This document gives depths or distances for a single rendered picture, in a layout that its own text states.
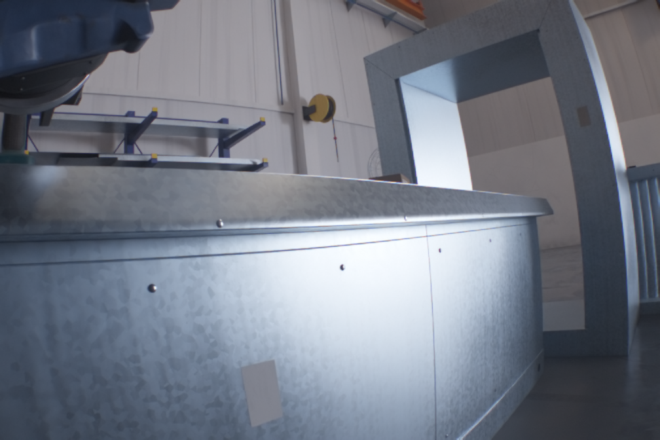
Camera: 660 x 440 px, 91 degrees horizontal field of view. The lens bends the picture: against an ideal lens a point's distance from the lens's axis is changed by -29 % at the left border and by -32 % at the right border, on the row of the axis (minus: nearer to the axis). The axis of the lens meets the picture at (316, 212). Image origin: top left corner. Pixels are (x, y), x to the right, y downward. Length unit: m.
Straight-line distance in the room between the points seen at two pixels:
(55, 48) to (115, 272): 0.24
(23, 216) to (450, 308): 0.76
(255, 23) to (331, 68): 1.79
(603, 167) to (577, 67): 0.41
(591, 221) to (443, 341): 1.03
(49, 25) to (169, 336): 0.32
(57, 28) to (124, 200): 0.17
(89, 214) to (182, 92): 5.85
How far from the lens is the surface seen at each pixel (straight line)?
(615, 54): 10.09
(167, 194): 0.39
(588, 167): 1.74
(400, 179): 0.97
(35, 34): 0.26
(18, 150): 0.60
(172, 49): 6.41
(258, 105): 6.74
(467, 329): 0.95
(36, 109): 0.35
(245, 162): 5.04
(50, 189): 0.36
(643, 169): 2.40
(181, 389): 0.46
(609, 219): 1.72
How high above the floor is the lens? 0.56
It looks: 5 degrees up
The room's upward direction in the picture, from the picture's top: 6 degrees counter-clockwise
